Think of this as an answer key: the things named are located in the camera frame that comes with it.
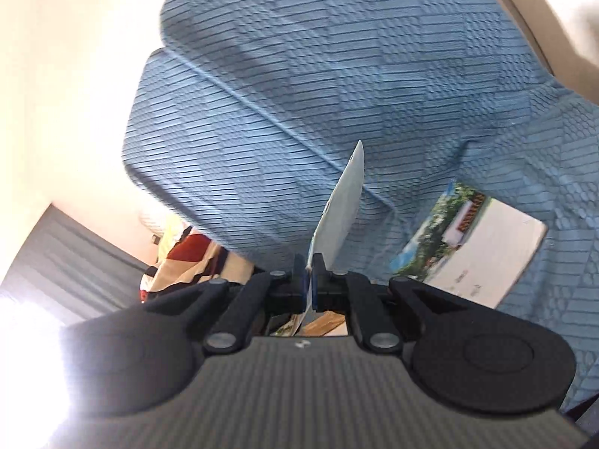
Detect grey curtain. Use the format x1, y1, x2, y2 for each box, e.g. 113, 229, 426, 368
1, 206, 146, 326

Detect brown map cover book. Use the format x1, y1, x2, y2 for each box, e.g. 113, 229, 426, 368
301, 311, 345, 336

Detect blue textured sofa cover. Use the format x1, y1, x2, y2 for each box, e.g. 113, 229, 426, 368
123, 0, 598, 406

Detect white paper sheets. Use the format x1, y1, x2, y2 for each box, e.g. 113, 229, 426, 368
274, 141, 365, 336

